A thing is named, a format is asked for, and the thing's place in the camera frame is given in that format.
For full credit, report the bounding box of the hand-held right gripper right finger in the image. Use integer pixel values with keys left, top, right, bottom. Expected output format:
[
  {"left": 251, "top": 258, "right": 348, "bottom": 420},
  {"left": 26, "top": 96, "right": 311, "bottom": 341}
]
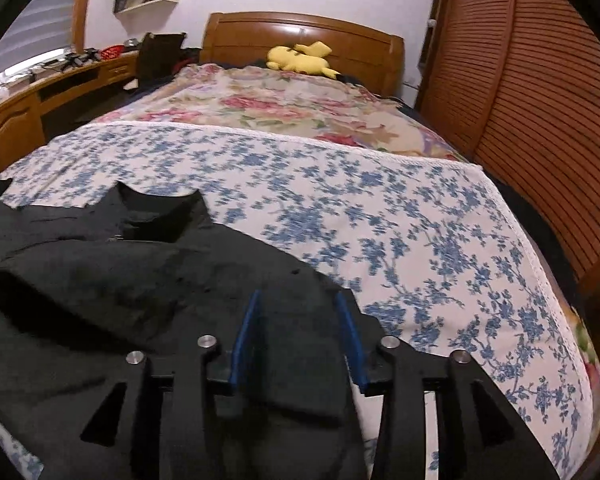
[{"left": 334, "top": 291, "right": 561, "bottom": 480}]

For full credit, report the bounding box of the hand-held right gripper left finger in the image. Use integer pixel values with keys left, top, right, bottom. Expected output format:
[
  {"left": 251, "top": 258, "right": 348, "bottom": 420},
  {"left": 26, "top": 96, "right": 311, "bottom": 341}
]
[{"left": 40, "top": 289, "right": 264, "bottom": 480}]

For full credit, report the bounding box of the black jacket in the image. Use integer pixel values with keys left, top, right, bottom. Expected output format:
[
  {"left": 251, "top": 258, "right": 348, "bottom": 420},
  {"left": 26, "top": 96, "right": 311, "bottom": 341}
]
[{"left": 0, "top": 180, "right": 387, "bottom": 480}]

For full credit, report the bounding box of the blue floral bed sheet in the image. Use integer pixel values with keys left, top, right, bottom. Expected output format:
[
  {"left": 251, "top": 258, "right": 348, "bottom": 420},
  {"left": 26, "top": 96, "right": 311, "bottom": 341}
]
[{"left": 0, "top": 122, "right": 597, "bottom": 480}]

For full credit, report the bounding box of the pink floral blanket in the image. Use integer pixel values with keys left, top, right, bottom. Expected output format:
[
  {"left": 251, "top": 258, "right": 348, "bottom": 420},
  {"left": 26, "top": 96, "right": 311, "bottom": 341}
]
[{"left": 87, "top": 63, "right": 470, "bottom": 162}]

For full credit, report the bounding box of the yellow plush toy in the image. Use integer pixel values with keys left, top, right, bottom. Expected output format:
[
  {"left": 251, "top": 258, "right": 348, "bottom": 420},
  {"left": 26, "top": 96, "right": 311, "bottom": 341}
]
[{"left": 266, "top": 41, "right": 342, "bottom": 80}]

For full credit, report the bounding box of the dark brown chair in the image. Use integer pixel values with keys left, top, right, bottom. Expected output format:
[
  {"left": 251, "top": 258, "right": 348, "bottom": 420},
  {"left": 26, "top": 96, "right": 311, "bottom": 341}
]
[{"left": 136, "top": 32, "right": 187, "bottom": 87}]

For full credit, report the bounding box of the wooden bed headboard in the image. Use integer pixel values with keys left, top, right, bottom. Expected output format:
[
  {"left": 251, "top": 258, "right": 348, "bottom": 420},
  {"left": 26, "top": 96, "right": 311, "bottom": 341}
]
[{"left": 200, "top": 11, "right": 406, "bottom": 97}]

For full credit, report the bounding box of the wooden louvered wardrobe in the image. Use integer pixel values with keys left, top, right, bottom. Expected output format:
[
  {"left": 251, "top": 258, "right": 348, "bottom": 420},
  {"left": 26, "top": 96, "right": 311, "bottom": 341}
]
[{"left": 414, "top": 0, "right": 600, "bottom": 302}]

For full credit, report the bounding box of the wooden desk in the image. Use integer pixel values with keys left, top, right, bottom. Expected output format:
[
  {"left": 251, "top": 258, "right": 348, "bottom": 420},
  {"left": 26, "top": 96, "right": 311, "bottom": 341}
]
[{"left": 0, "top": 50, "right": 142, "bottom": 174}]

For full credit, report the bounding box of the black tripod gadget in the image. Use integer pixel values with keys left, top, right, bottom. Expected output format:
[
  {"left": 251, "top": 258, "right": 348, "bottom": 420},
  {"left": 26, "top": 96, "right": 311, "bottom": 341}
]
[{"left": 62, "top": 49, "right": 101, "bottom": 70}]

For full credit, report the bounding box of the wooden open side shelf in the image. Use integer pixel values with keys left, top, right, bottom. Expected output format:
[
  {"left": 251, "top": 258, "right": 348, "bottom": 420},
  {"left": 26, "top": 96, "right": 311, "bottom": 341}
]
[{"left": 419, "top": 0, "right": 447, "bottom": 77}]

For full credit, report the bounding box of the grey window blind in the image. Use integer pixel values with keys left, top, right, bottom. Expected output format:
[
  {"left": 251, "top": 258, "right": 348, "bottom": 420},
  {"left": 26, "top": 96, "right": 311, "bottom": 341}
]
[{"left": 0, "top": 0, "right": 89, "bottom": 82}]

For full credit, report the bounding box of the wooden window frame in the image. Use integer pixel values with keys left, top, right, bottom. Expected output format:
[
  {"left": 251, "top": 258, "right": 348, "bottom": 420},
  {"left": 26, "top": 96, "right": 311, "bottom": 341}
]
[{"left": 72, "top": 0, "right": 99, "bottom": 52}]

